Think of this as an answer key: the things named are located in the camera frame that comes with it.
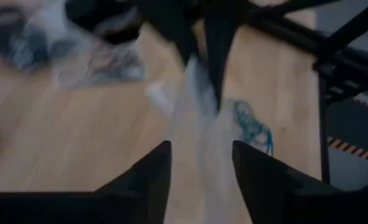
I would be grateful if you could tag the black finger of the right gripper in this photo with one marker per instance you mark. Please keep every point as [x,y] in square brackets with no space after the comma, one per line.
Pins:
[109,18]
[219,56]

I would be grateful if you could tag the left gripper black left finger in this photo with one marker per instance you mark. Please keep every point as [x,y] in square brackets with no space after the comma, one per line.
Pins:
[146,180]

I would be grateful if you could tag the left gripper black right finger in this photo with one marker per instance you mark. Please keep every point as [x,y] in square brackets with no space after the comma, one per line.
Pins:
[264,177]

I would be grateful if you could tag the pile of thin brown rubber bands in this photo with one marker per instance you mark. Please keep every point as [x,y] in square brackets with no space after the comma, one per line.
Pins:
[115,63]

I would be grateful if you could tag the stack of clear zipper bags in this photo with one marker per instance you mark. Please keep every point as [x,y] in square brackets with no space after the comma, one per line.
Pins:
[209,149]

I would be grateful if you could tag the wide black rubber band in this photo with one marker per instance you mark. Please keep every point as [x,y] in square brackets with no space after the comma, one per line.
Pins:
[7,31]

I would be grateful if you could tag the pile of teal rubber bands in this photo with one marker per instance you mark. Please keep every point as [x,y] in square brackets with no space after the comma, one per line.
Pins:
[252,127]

